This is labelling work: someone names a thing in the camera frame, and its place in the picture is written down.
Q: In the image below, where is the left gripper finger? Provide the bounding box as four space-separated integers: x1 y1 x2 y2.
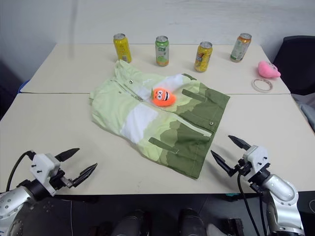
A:
54 147 81 162
71 162 98 188

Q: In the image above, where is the green and orange drink can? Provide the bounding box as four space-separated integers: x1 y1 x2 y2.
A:
230 32 252 63

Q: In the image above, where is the clear tape roll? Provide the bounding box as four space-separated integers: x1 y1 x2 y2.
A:
252 78 274 93

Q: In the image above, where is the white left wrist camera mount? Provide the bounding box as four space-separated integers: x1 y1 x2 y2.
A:
30 153 62 197

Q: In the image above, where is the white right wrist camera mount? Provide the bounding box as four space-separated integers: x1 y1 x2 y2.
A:
242 145 271 183

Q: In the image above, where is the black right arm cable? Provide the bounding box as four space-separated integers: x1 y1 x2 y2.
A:
236 172 260 236

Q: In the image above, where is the green and white zip jacket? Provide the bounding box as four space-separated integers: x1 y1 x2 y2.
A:
89 59 231 180

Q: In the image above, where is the black chair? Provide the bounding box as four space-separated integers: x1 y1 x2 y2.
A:
272 35 315 96

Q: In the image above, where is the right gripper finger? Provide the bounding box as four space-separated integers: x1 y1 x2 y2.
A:
210 150 237 177
228 135 252 151

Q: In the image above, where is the grey cloth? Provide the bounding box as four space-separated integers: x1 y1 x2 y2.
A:
291 93 315 135

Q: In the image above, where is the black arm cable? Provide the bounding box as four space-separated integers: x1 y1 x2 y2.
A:
5 150 35 193
236 172 260 236

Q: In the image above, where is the plain yellow drink can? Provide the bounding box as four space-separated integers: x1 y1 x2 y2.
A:
113 33 132 63

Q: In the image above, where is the yellow can with cartoon print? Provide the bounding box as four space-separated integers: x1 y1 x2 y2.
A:
193 41 213 73

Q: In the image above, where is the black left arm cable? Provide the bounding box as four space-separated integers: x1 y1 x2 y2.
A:
5 150 35 193

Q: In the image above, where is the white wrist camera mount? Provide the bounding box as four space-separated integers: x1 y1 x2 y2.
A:
30 153 62 197
242 145 271 183

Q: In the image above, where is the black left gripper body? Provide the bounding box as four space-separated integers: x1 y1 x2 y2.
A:
50 169 76 193

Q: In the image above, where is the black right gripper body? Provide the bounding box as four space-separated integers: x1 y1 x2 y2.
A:
232 158 252 177

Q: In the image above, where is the pink plush toy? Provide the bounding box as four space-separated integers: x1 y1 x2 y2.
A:
257 61 282 80

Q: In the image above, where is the orange plush toy with eyes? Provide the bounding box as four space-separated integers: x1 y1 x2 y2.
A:
150 86 177 107

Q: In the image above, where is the black box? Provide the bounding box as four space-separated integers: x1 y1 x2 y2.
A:
297 190 315 215

